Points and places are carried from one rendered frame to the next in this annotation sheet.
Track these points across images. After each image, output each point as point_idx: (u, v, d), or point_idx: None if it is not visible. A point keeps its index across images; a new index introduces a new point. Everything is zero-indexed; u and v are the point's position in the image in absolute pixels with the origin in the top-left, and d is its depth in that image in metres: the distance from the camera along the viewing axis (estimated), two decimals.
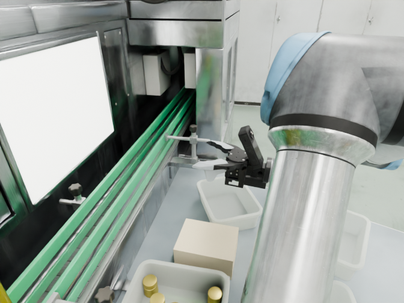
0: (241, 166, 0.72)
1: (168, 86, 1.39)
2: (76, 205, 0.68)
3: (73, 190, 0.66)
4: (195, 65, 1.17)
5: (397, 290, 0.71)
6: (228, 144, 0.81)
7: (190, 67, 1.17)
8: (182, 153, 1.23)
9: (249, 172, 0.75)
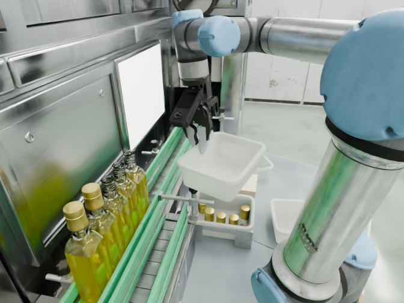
0: (206, 107, 0.70)
1: None
2: (154, 154, 1.05)
3: (154, 143, 1.02)
4: (220, 64, 1.53)
5: None
6: (186, 133, 0.76)
7: (216, 65, 1.54)
8: None
9: (203, 97, 0.73)
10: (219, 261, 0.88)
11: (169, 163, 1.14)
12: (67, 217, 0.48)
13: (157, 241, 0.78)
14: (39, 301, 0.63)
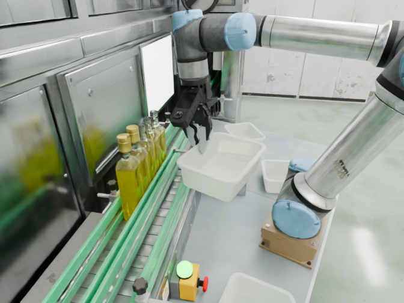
0: (205, 107, 0.70)
1: None
2: (167, 124, 1.29)
3: (168, 114, 1.26)
4: (220, 55, 1.78)
5: None
6: (186, 133, 0.76)
7: (217, 56, 1.78)
8: None
9: (203, 97, 0.73)
10: (220, 202, 1.12)
11: (178, 133, 1.38)
12: (119, 142, 0.72)
13: (173, 183, 1.02)
14: (91, 215, 0.87)
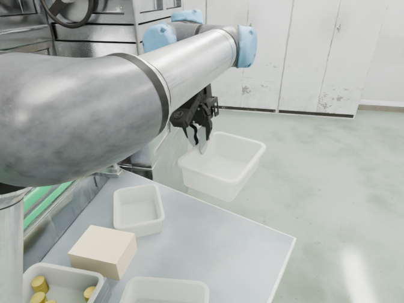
0: (206, 108, 0.70)
1: None
2: None
3: None
4: None
5: (263, 290, 0.80)
6: (186, 133, 0.76)
7: None
8: None
9: (203, 97, 0.73)
10: None
11: None
12: None
13: None
14: None
